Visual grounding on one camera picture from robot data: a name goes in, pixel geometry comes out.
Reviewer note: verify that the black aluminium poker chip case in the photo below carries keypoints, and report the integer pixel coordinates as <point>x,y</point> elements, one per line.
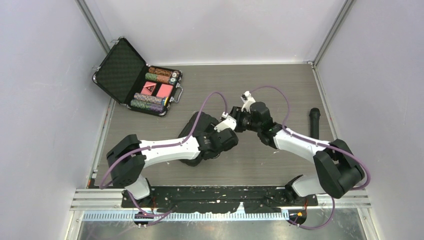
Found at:
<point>123,73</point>

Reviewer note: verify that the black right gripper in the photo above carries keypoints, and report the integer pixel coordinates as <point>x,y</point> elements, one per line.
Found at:
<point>236,113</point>

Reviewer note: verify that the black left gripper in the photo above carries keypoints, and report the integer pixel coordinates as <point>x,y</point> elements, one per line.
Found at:
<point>211,130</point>

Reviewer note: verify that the black cylinder flashlight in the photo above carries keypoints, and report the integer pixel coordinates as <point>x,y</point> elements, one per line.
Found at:
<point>314,123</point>

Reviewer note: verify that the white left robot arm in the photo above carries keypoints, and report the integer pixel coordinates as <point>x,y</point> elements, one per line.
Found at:
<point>128,158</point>

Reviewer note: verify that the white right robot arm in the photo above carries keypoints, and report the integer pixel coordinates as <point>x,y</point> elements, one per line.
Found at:
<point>336,170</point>

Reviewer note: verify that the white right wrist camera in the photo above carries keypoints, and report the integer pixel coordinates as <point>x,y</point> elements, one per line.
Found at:
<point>248,100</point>

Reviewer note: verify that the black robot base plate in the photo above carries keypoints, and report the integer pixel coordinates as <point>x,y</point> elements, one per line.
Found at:
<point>218,199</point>

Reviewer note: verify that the red playing card deck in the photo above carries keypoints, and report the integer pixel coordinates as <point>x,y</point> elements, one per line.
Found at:
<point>164,91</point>

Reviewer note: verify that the black plastic tool case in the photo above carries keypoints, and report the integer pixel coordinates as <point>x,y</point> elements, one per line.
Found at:
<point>205,124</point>

